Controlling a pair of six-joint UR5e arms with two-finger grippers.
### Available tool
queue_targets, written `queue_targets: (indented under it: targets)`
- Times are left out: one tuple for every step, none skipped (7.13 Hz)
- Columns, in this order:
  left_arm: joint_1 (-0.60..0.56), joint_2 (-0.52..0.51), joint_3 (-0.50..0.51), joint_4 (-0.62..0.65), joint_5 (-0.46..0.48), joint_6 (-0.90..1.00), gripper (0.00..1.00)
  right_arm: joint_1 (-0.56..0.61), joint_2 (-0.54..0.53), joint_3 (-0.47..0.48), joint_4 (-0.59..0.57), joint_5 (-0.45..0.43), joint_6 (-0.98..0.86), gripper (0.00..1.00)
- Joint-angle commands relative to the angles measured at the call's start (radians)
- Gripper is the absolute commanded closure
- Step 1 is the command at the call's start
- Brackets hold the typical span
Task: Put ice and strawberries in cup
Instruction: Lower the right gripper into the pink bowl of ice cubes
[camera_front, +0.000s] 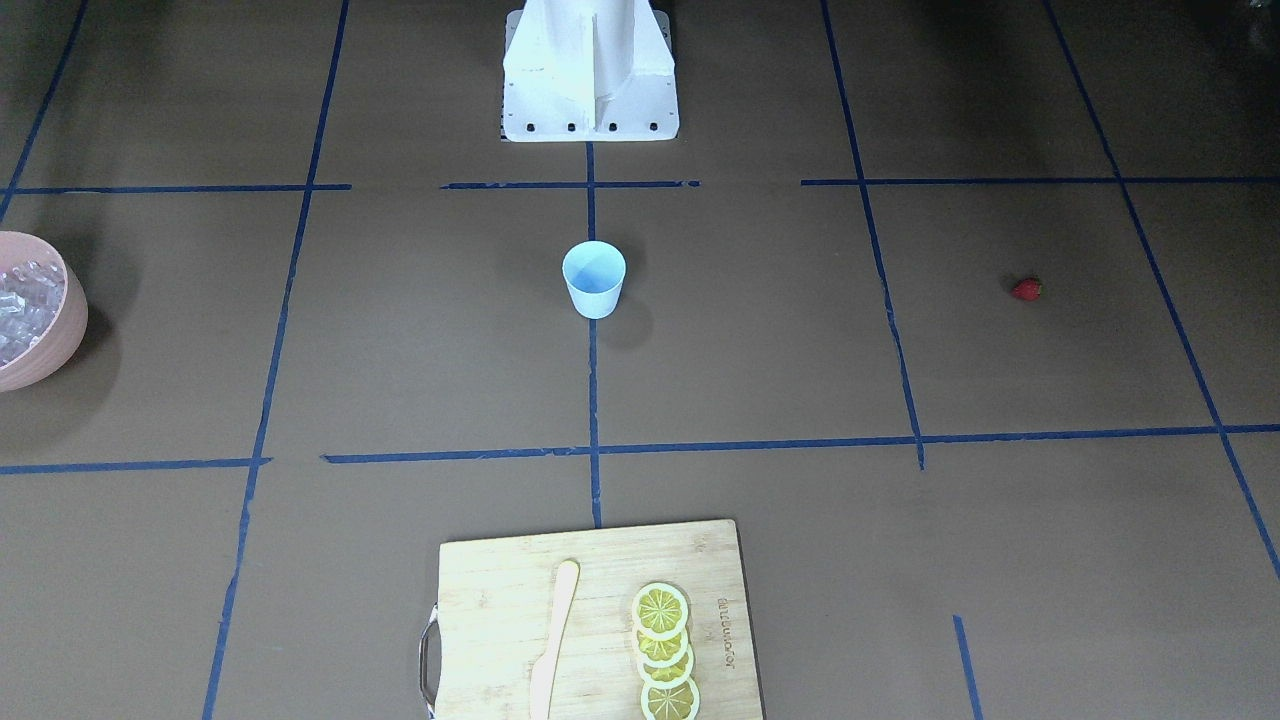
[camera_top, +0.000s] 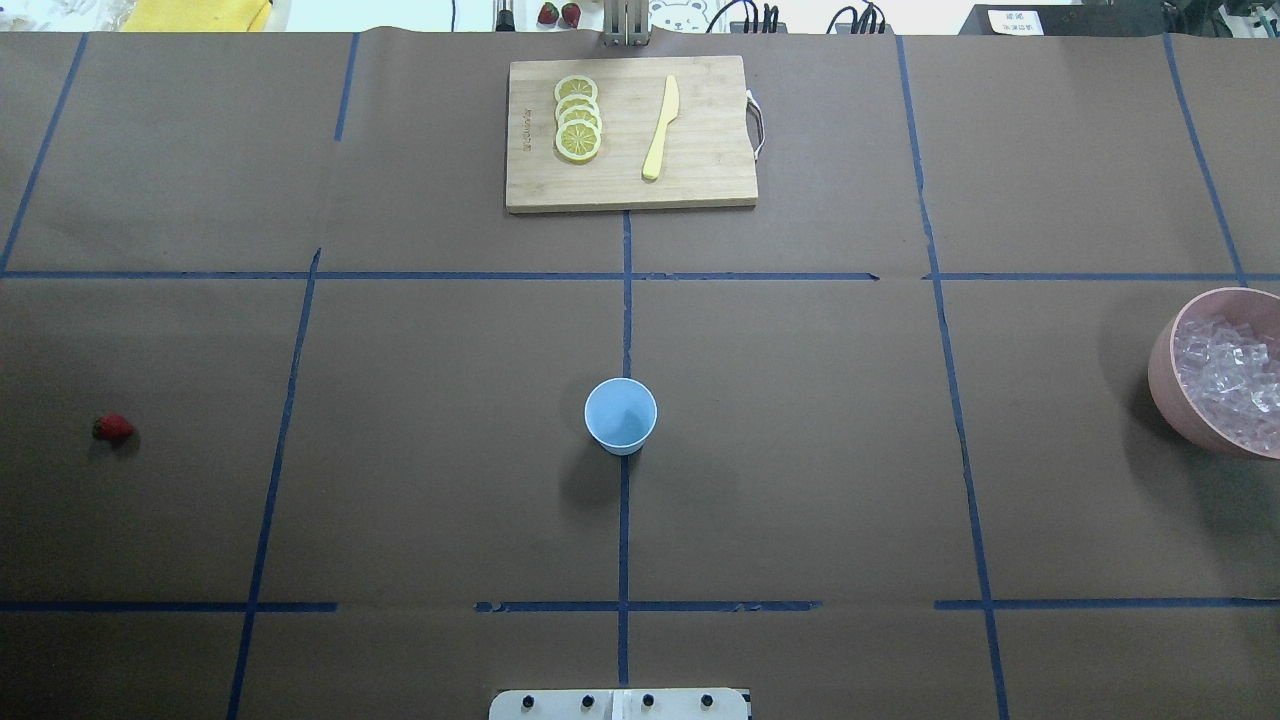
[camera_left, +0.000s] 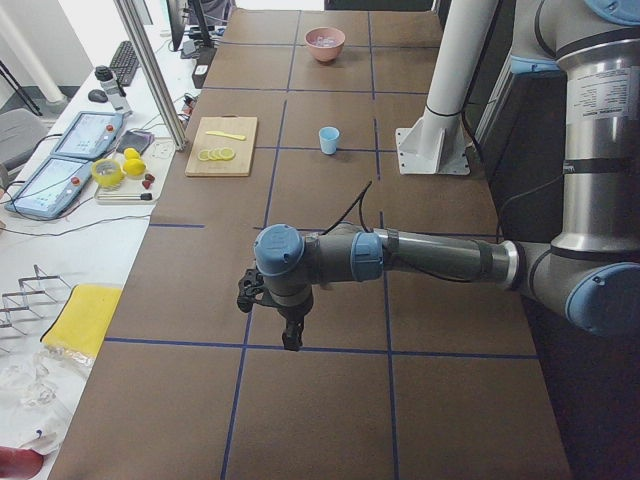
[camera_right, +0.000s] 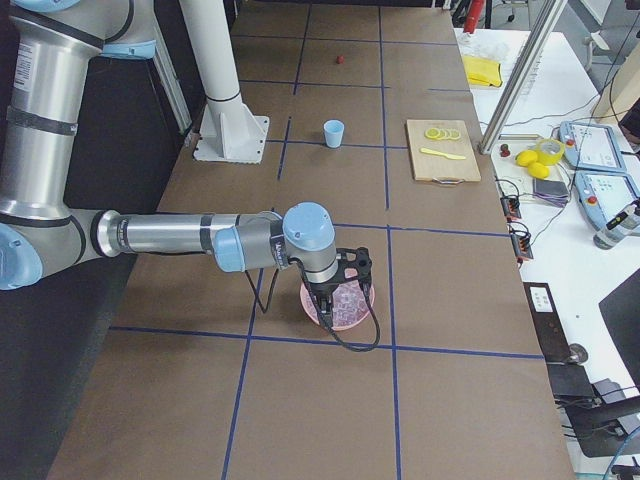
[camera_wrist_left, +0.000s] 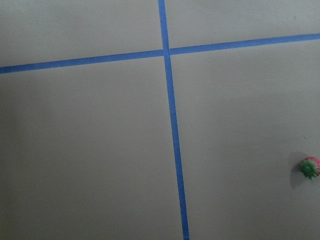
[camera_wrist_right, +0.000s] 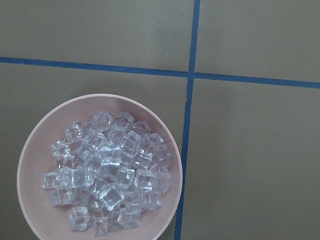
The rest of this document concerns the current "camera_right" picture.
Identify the whole lemon one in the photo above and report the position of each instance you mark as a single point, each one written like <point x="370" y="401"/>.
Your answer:
<point x="526" y="158"/>

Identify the black monitor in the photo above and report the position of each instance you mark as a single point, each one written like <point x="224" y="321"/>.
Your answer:
<point x="620" y="312"/>

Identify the yellow tape roll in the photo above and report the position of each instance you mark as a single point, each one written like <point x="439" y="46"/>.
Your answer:
<point x="550" y="151"/>

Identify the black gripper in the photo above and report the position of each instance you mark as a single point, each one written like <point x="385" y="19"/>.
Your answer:
<point x="320" y="290"/>

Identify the aluminium frame post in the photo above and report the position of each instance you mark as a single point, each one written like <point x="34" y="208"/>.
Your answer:
<point x="544" y="25"/>

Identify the wooden cutting board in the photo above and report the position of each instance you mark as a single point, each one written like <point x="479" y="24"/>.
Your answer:
<point x="428" y="168"/>

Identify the pink bowl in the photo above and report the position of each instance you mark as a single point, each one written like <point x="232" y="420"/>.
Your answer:
<point x="308" y="305"/>

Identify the light blue cup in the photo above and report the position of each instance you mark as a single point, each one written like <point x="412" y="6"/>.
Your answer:
<point x="333" y="133"/>

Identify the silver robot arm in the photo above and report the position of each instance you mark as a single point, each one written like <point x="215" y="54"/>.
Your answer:
<point x="41" y="236"/>

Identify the whole lemon two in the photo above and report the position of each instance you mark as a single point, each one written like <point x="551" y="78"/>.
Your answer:
<point x="538" y="170"/>

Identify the white pillar with base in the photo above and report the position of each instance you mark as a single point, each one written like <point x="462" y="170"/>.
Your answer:
<point x="229" y="131"/>

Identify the spare strawberry on desk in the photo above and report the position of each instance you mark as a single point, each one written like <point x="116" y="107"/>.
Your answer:
<point x="505" y="149"/>

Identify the lower teach pendant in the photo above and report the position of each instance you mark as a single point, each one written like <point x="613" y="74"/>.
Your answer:
<point x="603" y="194"/>

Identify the purple notebook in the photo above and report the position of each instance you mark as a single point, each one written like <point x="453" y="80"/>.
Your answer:
<point x="551" y="191"/>

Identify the teach pendant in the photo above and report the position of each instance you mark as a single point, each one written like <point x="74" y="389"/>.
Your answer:
<point x="603" y="194"/>
<point x="591" y="146"/>

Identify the yellow plastic knife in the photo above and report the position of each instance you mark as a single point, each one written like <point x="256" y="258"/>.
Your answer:
<point x="449" y="156"/>

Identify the upper teach pendant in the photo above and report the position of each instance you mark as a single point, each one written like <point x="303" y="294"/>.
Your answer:
<point x="591" y="146"/>

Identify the yellow cloth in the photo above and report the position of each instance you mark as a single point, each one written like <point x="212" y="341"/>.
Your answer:
<point x="482" y="71"/>

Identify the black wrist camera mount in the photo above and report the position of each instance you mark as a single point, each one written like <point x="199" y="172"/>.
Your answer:
<point x="354" y="265"/>

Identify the red fire extinguisher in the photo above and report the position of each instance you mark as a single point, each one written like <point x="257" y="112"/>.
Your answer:
<point x="475" y="9"/>

